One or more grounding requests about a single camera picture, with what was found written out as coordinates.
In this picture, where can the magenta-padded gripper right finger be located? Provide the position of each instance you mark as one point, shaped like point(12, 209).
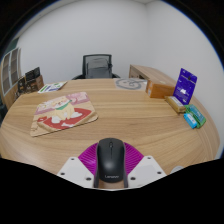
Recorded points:
point(135, 160)

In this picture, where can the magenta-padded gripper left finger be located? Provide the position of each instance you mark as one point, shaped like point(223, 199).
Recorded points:
point(87, 160)

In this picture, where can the black computer mouse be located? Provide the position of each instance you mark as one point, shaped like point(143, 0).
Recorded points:
point(110, 160)

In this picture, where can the cartoon dog print mouse pad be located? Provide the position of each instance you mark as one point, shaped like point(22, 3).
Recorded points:
point(63, 113)

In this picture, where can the small blue box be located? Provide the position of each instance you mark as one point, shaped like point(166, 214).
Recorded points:
point(190, 120)

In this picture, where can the small yellow box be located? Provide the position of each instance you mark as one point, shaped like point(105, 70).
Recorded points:
point(175, 104)

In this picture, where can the orange-brown box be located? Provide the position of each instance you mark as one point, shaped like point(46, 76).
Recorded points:
point(161, 90)

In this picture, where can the grey swirl print mat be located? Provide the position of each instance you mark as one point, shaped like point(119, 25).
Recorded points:
point(130, 84)

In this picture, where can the green flat box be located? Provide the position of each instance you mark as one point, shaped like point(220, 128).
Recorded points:
point(197, 115)

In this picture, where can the white green leaflet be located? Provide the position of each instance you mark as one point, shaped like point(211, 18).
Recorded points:
point(52, 87)

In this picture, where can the purple standing card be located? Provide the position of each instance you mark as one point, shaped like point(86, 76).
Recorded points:
point(185, 86)

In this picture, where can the black mesh office chair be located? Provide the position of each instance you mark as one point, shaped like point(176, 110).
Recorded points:
point(97, 66)

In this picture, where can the dark stacked boxes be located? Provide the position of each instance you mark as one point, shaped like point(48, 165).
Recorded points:
point(31, 80)

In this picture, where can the wooden shelf unit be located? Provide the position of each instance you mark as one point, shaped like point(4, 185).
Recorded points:
point(9, 73)

